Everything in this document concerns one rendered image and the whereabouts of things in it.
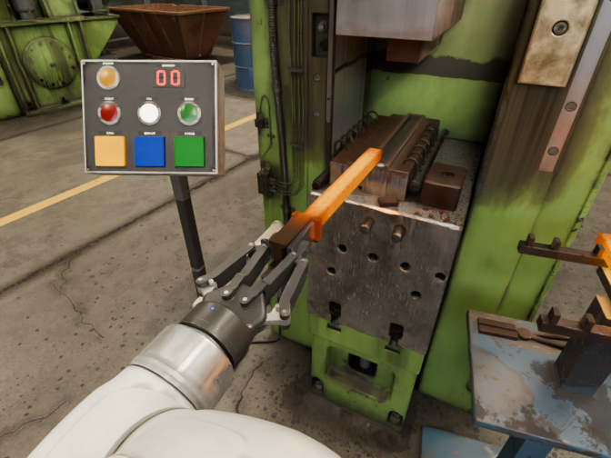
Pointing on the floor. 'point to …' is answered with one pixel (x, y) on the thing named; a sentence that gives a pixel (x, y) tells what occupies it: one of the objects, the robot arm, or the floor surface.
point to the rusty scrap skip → (172, 29)
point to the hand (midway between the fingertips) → (293, 239)
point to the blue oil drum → (242, 51)
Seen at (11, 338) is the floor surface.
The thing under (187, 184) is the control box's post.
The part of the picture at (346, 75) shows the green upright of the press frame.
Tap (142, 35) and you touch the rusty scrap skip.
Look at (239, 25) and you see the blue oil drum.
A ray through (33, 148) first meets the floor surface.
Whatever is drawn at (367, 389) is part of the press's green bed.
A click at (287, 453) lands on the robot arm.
